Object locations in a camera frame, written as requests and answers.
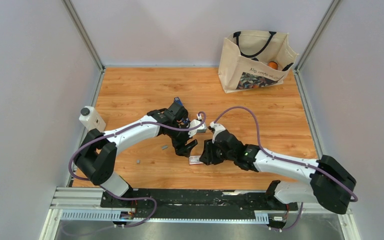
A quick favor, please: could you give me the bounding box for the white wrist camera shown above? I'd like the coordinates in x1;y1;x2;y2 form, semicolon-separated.
208;121;226;135
188;114;207;138

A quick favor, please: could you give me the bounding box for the white bottle black cap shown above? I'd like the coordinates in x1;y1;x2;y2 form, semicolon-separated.
78;106;106;133

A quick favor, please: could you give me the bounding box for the orange ball in bag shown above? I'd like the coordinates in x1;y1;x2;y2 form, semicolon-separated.
267;61;278;70

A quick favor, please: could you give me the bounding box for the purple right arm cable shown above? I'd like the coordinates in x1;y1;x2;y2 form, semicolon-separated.
213;105;359;232

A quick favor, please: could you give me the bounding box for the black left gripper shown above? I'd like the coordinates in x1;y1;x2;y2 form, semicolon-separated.
167;121;198;159

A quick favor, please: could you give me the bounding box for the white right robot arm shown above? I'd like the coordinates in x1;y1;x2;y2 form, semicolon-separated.
199;130;359;215

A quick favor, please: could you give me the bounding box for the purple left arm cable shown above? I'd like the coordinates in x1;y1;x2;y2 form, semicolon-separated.
67;111;207;229

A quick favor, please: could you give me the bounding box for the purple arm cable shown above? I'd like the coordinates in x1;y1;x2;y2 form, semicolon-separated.
67;111;207;229
213;105;359;232

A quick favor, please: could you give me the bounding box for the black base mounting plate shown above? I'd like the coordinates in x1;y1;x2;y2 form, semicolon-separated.
100;188;299;219

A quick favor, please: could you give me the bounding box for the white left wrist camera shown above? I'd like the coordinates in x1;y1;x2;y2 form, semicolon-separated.
188;114;207;138

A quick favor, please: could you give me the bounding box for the red white staple box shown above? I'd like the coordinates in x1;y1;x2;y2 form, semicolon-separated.
188;155;203;165

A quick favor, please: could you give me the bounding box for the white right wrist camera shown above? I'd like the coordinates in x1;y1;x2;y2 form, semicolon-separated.
208;121;226;135

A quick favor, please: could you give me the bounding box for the slotted white cable duct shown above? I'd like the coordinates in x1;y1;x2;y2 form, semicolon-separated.
60;210;269;225

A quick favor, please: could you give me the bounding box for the beige canvas tote bag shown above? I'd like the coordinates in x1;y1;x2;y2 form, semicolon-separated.
218;30;299;93

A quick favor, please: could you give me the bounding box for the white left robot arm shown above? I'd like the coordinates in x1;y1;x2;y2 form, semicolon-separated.
69;101;207;208

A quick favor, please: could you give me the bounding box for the blue black stapler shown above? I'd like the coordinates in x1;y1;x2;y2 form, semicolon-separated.
173;97;184;107

